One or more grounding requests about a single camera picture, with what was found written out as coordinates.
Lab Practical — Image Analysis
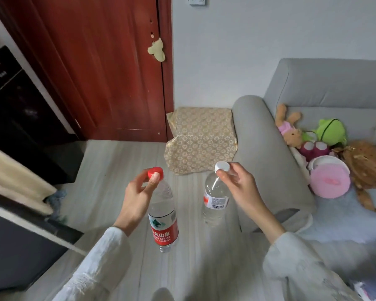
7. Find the person's right hand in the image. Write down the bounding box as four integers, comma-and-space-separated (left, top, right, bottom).
216, 162, 267, 215

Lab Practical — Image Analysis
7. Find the person's left hand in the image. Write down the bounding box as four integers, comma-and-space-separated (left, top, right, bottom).
112, 171, 161, 237

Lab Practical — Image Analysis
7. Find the red bottle cap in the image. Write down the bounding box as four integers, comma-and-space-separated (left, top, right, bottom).
147, 167, 164, 181

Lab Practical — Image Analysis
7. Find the white label water bottle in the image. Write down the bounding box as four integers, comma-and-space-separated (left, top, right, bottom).
202, 171, 231, 228

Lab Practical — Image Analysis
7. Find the red label water bottle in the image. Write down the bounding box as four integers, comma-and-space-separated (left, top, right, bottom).
148, 176, 179, 254

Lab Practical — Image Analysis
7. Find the person's right forearm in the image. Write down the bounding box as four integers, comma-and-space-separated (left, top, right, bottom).
244, 202, 363, 301

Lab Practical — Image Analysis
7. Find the person's left forearm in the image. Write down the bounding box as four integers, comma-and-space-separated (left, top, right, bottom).
52, 223, 133, 301

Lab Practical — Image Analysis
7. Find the gold patterned box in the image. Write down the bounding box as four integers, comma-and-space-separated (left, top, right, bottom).
164, 106, 239, 176

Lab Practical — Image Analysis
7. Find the grey fabric sofa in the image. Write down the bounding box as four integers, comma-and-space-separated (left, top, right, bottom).
231, 58, 376, 279

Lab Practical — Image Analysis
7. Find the brown rabbit plush toy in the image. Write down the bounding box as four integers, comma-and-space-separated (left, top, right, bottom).
275, 104, 305, 148

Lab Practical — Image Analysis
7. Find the magenta mushroom plush toy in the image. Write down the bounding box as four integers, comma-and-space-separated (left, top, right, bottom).
299, 140, 331, 163

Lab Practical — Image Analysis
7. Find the blue cloth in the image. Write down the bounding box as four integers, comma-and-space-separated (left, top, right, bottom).
43, 189, 68, 222

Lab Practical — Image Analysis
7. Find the pink round box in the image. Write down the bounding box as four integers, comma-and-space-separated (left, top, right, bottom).
307, 155, 352, 200

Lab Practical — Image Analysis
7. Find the grey slipper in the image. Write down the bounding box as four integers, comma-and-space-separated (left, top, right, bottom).
151, 287, 175, 301

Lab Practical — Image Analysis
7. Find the green frog plush toy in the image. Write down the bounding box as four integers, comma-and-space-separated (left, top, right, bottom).
302, 118, 348, 147

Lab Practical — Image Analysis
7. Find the white fluffy blanket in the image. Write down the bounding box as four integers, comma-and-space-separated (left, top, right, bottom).
296, 184, 376, 245

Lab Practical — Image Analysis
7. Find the red-brown wooden door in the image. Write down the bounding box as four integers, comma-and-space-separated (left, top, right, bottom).
0, 0, 163, 143

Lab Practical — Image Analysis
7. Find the beige torn sticker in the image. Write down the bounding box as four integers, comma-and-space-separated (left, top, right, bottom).
147, 37, 166, 62

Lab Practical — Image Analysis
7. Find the brown teddy bear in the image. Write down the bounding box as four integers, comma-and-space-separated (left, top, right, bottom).
332, 140, 376, 212

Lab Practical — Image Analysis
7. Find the black appliance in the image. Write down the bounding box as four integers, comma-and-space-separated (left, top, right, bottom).
0, 45, 85, 186

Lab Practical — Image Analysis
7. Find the black cabinet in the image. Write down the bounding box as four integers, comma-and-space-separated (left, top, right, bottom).
0, 190, 84, 292

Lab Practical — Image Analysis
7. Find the pink printed packet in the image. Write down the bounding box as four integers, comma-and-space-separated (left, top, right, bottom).
352, 280, 376, 301

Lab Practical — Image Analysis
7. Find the red-brown door frame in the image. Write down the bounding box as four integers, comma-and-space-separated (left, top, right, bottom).
157, 0, 175, 142

